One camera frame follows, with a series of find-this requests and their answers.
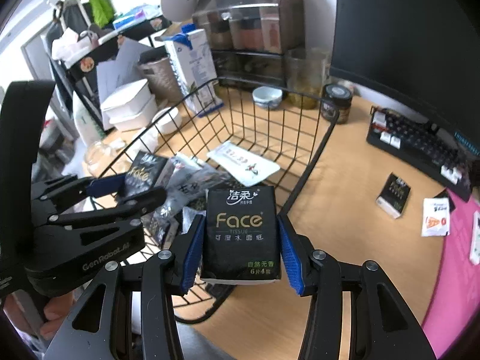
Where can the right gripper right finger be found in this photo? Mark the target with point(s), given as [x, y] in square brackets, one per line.
[382, 324]

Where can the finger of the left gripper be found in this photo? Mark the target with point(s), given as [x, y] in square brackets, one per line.
[68, 190]
[132, 208]

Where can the black Face tissue pack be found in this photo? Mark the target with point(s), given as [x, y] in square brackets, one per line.
[241, 245]
[394, 196]
[143, 174]

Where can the left hand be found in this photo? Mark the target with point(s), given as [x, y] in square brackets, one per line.
[55, 312]

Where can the pink desk mat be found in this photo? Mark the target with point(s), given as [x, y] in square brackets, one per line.
[455, 299]

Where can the white lunch boxes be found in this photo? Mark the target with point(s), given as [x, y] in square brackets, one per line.
[131, 106]

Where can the white remote control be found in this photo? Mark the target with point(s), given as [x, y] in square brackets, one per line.
[474, 254]

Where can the white red logo sachet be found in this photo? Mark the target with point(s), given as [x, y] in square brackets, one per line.
[247, 168]

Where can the white blue carton box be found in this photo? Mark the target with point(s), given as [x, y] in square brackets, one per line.
[193, 67]

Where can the small ceramic bowl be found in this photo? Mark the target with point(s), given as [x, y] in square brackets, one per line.
[267, 97]

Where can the black mechanical keyboard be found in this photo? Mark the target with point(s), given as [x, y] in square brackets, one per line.
[419, 146]

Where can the dark acrylic drawer organizer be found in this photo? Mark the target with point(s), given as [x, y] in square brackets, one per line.
[249, 38]

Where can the dark glass jar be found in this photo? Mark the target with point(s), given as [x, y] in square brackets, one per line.
[336, 98]

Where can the black curved monitor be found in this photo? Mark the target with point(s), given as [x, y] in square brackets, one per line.
[423, 53]

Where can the black wire basket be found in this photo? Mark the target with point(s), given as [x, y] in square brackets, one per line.
[232, 141]

